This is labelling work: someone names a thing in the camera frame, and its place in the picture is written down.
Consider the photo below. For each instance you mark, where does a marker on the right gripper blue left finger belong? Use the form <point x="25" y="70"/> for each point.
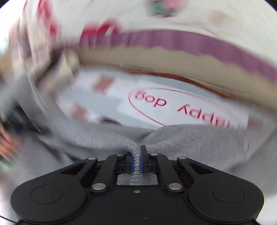
<point x="107" y="172"/>

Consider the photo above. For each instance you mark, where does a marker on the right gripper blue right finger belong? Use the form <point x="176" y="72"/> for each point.
<point x="161" y="166"/>

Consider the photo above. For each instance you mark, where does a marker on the grey sweater with black cat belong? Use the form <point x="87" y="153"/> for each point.
<point x="249" y="154"/>

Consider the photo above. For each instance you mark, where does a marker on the person's left hand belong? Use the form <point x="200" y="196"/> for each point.
<point x="9" y="145"/>

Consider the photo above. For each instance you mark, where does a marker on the folded white garment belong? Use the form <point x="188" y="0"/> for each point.
<point x="54" y="73"/>

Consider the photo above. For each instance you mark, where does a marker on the bear print quilt purple trim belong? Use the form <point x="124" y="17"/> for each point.
<point x="238" y="32"/>

